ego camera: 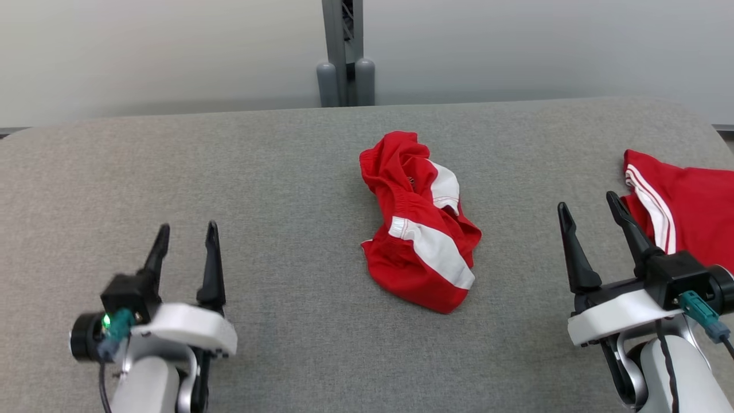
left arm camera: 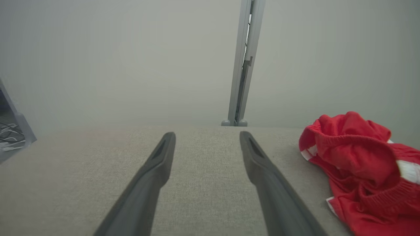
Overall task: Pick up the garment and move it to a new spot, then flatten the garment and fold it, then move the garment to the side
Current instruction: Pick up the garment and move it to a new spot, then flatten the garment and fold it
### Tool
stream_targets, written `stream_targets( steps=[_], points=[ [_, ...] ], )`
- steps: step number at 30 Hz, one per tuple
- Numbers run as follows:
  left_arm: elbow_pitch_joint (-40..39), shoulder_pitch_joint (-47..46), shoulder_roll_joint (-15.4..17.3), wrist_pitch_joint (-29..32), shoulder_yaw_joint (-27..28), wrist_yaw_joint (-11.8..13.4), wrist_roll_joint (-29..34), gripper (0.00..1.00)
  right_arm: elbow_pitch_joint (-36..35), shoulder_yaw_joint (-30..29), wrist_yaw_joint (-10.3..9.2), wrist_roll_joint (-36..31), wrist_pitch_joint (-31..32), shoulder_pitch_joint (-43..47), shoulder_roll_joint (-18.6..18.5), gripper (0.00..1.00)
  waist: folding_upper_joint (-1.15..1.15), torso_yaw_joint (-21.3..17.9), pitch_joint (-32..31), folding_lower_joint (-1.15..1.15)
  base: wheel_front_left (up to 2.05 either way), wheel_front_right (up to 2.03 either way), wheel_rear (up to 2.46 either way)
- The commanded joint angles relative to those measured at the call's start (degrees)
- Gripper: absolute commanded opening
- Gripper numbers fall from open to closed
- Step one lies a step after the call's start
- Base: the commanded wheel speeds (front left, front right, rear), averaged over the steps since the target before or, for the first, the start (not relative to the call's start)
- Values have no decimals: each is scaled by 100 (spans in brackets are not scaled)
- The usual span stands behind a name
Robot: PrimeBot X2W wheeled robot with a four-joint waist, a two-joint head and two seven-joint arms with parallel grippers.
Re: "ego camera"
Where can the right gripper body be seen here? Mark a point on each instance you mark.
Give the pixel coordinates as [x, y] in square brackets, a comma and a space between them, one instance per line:
[613, 318]

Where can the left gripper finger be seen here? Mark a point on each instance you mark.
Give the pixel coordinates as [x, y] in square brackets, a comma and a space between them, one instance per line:
[212, 281]
[156, 255]

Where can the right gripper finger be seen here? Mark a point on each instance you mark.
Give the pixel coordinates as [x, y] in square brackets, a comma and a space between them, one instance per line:
[579, 264]
[631, 232]

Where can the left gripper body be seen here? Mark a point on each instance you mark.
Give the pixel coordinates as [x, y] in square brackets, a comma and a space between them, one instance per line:
[189, 324]

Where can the red basketball jersey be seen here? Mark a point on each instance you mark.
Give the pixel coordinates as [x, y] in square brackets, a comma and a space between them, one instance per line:
[699, 212]

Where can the red shorts white stripes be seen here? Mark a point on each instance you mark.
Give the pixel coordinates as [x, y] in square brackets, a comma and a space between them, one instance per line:
[413, 269]

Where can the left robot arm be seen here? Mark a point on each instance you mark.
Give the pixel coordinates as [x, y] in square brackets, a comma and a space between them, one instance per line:
[143, 384]

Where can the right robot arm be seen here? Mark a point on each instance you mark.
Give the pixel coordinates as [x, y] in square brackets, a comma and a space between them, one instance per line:
[694, 378]

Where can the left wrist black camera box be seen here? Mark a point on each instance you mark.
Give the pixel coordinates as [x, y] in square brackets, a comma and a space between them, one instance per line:
[126, 295]

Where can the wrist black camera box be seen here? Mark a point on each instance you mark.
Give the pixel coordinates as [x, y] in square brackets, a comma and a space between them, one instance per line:
[679, 272]
[126, 295]

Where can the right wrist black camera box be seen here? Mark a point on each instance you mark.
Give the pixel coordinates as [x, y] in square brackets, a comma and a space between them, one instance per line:
[679, 272]

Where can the grey cylindrical post foot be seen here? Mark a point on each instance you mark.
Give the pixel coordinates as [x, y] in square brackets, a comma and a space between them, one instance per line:
[365, 83]
[327, 86]

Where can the grey metal post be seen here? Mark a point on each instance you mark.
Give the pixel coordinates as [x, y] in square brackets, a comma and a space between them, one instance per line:
[335, 34]

